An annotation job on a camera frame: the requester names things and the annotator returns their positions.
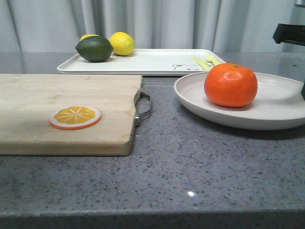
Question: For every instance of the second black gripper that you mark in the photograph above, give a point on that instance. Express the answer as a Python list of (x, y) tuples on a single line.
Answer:
[(293, 34)]

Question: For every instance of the orange mandarin fruit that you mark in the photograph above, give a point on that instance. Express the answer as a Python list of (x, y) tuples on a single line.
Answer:
[(231, 85)]

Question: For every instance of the white rectangular tray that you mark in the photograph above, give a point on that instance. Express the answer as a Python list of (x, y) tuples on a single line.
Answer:
[(145, 62)]

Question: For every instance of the yellow plastic fork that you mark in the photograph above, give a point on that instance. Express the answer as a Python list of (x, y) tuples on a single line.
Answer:
[(213, 59)]

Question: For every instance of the green lime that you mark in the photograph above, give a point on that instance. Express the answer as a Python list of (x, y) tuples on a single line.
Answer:
[(94, 48)]

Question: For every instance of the yellow lemon behind lime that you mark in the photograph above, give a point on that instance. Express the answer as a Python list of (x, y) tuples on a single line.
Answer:
[(87, 36)]

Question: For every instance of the orange slice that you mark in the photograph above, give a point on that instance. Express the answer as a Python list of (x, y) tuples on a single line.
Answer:
[(75, 117)]

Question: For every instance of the wooden cutting board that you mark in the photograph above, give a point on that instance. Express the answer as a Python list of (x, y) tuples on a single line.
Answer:
[(28, 100)]

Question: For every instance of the grey curtain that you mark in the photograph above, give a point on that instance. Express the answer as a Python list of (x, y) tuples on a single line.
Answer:
[(216, 25)]

